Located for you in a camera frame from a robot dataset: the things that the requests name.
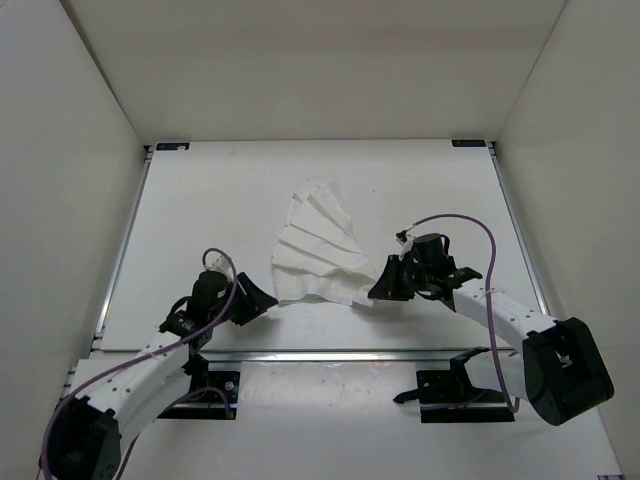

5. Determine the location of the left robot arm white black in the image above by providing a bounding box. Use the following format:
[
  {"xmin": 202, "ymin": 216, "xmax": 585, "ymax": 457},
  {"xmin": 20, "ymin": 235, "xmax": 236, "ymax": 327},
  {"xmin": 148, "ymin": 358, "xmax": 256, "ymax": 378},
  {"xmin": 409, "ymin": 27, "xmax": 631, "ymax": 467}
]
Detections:
[{"xmin": 40, "ymin": 270, "xmax": 278, "ymax": 479}]

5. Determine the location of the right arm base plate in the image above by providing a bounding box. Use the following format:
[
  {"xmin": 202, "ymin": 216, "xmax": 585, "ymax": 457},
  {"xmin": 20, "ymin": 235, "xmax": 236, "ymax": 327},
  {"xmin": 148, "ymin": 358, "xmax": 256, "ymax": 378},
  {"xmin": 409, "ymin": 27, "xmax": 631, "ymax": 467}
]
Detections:
[{"xmin": 393, "ymin": 347, "xmax": 515, "ymax": 424}]

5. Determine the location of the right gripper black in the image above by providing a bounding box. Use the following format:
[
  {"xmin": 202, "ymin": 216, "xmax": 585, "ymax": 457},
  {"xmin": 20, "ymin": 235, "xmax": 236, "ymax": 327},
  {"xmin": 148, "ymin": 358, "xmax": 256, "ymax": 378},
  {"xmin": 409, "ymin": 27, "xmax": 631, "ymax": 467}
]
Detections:
[{"xmin": 368, "ymin": 255, "xmax": 432, "ymax": 301}]

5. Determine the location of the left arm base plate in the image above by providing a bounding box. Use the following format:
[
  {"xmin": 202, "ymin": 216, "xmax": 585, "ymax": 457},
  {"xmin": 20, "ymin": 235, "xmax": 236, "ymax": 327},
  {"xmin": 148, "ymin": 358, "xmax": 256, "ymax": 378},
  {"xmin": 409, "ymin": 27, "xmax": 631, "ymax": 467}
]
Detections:
[{"xmin": 159, "ymin": 363, "xmax": 241, "ymax": 421}]

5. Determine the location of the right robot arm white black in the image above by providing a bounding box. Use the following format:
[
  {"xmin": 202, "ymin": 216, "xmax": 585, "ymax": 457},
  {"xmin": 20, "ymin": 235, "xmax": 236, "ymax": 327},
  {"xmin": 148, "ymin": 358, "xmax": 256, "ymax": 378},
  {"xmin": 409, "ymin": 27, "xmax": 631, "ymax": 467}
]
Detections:
[{"xmin": 368, "ymin": 231, "xmax": 614, "ymax": 426}]

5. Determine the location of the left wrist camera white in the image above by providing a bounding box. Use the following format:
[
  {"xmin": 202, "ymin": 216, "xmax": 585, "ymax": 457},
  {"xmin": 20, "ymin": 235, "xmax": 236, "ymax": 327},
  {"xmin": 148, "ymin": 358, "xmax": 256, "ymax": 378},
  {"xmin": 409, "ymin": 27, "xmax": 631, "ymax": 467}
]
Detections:
[{"xmin": 202, "ymin": 251, "xmax": 233, "ymax": 277}]

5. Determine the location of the blue label right corner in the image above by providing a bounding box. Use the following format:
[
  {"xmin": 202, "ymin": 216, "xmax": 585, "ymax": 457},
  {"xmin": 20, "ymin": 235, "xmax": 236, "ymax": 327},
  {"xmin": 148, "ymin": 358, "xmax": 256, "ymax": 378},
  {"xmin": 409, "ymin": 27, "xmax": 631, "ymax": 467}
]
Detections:
[{"xmin": 451, "ymin": 139, "xmax": 486, "ymax": 148}]

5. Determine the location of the blue label left corner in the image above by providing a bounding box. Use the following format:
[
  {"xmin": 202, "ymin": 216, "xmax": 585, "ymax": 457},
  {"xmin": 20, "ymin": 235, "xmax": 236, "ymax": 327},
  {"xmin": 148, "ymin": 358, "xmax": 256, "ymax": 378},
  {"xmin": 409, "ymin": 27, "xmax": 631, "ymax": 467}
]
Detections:
[{"xmin": 155, "ymin": 142, "xmax": 190, "ymax": 151}]

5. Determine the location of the aluminium front table rail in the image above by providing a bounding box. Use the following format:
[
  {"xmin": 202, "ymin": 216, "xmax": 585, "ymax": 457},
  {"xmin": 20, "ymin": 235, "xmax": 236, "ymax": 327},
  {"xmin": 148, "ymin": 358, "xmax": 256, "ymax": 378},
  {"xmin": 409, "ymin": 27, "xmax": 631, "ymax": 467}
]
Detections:
[{"xmin": 92, "ymin": 347, "xmax": 564, "ymax": 364}]

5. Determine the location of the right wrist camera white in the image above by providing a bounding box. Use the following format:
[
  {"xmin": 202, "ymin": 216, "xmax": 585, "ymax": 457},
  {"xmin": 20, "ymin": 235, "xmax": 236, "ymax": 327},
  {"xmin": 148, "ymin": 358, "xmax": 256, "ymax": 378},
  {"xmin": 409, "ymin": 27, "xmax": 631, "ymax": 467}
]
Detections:
[{"xmin": 396, "ymin": 226, "xmax": 415, "ymax": 260}]

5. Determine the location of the white pleated skirt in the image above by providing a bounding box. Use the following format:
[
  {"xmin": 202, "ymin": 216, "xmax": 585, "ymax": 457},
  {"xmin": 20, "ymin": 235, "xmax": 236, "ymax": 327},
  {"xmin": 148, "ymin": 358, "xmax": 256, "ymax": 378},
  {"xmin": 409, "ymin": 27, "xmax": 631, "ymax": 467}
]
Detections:
[{"xmin": 271, "ymin": 182, "xmax": 378, "ymax": 307}]

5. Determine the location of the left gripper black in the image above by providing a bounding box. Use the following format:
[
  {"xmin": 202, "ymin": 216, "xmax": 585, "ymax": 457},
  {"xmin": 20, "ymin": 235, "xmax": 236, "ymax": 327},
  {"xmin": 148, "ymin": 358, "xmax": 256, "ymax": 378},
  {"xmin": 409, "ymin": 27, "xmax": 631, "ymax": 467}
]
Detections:
[{"xmin": 212, "ymin": 270, "xmax": 279, "ymax": 325}]

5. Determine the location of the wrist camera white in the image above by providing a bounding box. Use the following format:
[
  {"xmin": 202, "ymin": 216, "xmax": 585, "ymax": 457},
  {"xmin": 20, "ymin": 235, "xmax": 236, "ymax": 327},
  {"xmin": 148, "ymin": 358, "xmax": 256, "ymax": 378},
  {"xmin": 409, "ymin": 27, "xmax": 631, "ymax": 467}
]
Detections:
[
  {"xmin": 396, "ymin": 226, "xmax": 415, "ymax": 260},
  {"xmin": 202, "ymin": 251, "xmax": 233, "ymax": 277}
]

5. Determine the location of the blue label corner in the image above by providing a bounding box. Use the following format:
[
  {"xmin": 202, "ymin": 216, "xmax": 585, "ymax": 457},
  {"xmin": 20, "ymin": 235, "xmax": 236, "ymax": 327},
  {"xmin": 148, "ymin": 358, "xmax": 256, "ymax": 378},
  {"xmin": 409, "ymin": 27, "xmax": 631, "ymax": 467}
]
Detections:
[
  {"xmin": 155, "ymin": 142, "xmax": 190, "ymax": 151},
  {"xmin": 451, "ymin": 139, "xmax": 486, "ymax": 148}
]

